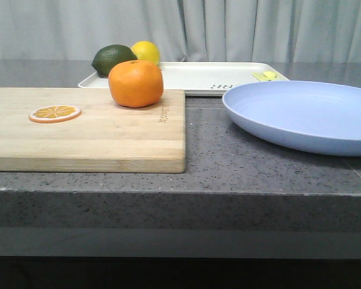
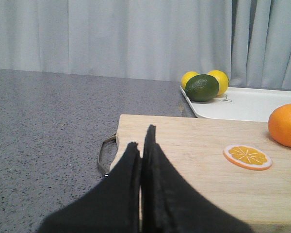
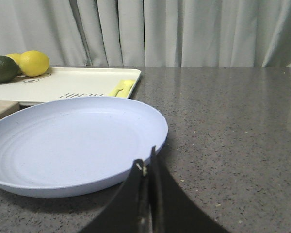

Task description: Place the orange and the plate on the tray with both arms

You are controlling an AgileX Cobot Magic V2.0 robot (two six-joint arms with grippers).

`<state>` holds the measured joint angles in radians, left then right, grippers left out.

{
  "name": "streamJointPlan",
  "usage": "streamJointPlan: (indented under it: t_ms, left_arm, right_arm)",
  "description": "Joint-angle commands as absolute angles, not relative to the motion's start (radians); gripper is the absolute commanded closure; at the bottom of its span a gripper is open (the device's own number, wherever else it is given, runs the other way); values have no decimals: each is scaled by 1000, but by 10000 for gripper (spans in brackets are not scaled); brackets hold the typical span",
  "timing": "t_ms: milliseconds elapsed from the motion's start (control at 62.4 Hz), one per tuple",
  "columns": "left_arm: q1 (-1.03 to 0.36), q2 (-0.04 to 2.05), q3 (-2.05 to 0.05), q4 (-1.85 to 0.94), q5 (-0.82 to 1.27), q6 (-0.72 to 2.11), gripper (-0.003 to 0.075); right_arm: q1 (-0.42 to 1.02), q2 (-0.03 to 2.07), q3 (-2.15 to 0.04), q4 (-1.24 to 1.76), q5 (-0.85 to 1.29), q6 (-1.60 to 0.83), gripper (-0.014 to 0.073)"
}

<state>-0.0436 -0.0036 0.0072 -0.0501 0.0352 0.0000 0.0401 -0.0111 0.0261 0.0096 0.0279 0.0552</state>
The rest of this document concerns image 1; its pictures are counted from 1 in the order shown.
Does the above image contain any whole orange fruit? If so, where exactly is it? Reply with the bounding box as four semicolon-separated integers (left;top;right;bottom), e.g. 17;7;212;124
108;60;164;108

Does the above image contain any light blue plate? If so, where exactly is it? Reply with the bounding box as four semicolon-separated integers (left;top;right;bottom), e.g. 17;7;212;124
222;81;361;157

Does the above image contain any cream rectangular tray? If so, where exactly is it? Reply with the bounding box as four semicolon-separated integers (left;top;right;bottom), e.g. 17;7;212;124
78;61;290;97

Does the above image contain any wooden cutting board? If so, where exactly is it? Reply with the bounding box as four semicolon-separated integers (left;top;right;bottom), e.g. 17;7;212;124
0;87;185;173

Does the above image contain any yellow lemon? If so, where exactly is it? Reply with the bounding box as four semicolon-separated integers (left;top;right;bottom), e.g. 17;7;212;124
131;40;160;65

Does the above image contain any yellow plastic fork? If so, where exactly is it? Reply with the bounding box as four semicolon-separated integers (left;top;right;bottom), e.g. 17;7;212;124
251;72;270;82

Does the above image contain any dark green lime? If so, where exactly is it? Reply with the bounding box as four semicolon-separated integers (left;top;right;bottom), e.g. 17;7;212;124
91;44;137;78

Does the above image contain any orange slice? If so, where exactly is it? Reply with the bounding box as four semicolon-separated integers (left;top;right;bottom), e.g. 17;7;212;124
28;105;81;123

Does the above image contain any grey curtain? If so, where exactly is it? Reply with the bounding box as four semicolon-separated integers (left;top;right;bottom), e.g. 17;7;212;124
0;1;361;63

